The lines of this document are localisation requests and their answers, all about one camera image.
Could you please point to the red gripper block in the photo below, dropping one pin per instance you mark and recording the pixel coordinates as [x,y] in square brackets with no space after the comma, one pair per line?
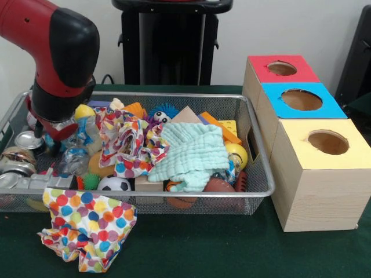
[65,133]

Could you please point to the colourful polka dot cloth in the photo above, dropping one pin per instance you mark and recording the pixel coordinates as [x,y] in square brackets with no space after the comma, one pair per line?
[130,136]
[90,228]

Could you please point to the plain wooden block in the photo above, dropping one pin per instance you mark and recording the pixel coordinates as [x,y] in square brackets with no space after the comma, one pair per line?
[147,184]
[187,114]

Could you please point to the mint green waffle cloth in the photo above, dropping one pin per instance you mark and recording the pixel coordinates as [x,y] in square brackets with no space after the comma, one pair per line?
[197,150]

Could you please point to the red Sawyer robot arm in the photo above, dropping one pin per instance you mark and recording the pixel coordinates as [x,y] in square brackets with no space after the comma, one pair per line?
[58,43]

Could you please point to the wooden box with three holes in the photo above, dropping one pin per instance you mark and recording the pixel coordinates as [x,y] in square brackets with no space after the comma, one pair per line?
[319,197]

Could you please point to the silver toy robot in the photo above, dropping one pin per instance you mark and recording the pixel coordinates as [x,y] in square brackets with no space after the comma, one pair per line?
[46,182]

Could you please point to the yellow tennis ball toy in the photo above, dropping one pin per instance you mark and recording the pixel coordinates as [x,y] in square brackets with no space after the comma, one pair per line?
[84,110]

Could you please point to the silver tin can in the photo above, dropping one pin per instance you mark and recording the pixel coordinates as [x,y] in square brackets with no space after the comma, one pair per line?
[8,180]

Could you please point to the small soccer ball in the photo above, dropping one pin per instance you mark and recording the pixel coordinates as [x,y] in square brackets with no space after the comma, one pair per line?
[114,184]

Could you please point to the small brown football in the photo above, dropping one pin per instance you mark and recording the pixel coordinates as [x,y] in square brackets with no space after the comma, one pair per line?
[217,185]

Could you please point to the dark green tablecloth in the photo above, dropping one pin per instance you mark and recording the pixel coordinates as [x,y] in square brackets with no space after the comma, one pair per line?
[362,107]
[203,246]

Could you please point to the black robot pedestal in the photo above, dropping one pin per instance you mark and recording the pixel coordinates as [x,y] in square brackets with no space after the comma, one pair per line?
[174,43]

